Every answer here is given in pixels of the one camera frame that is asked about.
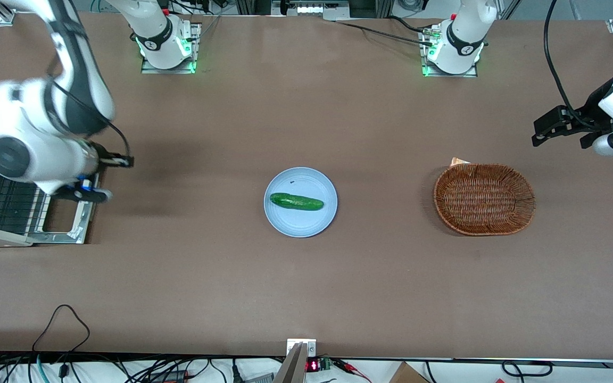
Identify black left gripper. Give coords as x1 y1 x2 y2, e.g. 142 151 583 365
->
531 80 613 150

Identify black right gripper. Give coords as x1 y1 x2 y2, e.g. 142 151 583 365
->
90 141 135 171

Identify brown oval wicker basket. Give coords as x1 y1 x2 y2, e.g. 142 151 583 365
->
434 163 536 236

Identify green cucumber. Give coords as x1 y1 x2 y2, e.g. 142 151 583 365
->
270 193 325 211

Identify light blue round plate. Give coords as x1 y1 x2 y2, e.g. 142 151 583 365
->
263 167 338 238

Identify white power strip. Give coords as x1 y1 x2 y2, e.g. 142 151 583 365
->
271 0 351 19

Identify brown cardboard piece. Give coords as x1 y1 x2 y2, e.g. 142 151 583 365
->
388 362 430 383

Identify red clip leads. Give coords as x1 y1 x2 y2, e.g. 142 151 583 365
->
333 359 372 382

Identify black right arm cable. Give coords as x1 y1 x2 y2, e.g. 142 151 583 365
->
46 53 131 158

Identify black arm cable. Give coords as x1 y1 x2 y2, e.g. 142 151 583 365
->
544 0 597 130
46 53 131 158

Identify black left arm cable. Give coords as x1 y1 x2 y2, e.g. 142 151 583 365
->
544 0 597 130

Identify metal oven wire rack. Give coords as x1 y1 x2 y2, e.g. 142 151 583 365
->
0 176 47 236

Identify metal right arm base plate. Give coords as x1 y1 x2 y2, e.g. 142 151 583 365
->
141 23 202 74

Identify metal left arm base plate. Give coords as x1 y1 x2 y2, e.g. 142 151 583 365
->
420 26 479 78

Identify thin black looped cable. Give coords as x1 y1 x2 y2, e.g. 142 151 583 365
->
32 304 91 354

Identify black cable across table edge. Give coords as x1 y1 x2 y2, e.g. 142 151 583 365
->
335 16 436 47

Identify black coiled cable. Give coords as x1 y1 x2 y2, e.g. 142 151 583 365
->
501 360 553 377

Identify silver camera mount bracket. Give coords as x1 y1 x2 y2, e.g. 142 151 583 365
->
275 338 318 383

